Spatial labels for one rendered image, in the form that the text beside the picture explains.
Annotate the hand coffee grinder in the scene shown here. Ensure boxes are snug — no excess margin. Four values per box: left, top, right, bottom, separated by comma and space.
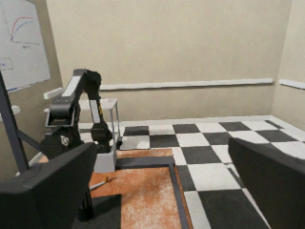
77, 185, 93, 222

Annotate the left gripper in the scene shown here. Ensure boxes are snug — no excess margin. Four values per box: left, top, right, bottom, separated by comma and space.
63, 138, 101, 154

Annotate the black square mat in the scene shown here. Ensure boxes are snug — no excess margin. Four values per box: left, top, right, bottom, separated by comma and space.
72, 194, 121, 229

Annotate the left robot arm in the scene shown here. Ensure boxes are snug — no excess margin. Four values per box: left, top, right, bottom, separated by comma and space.
39, 69, 112, 160

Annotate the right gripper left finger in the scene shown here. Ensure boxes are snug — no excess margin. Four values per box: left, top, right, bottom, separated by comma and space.
0, 141, 97, 229

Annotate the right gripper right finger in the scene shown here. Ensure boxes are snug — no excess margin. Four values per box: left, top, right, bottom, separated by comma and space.
228, 137, 305, 229

